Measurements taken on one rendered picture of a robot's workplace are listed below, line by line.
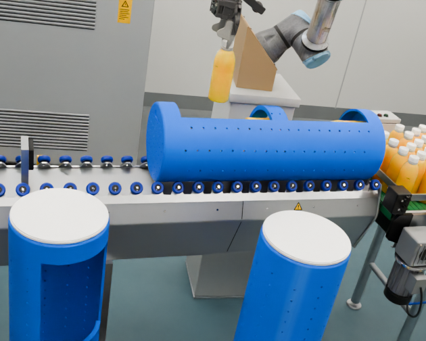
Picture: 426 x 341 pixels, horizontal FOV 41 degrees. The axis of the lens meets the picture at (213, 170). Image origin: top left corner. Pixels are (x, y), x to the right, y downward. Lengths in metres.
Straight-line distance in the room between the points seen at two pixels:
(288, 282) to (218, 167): 0.50
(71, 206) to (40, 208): 0.09
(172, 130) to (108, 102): 1.79
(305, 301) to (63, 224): 0.74
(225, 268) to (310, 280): 1.27
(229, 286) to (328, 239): 1.30
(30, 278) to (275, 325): 0.75
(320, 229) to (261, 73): 0.91
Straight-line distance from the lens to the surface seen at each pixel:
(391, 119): 2.73
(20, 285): 1.75
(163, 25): 4.86
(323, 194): 2.27
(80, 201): 1.76
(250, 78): 2.51
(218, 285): 3.01
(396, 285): 2.47
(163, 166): 1.93
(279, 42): 2.51
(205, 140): 1.94
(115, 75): 3.61
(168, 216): 2.05
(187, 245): 2.21
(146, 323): 2.87
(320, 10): 2.28
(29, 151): 1.95
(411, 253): 2.35
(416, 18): 5.57
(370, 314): 3.29
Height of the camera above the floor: 1.99
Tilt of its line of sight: 28 degrees down
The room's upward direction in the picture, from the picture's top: 11 degrees clockwise
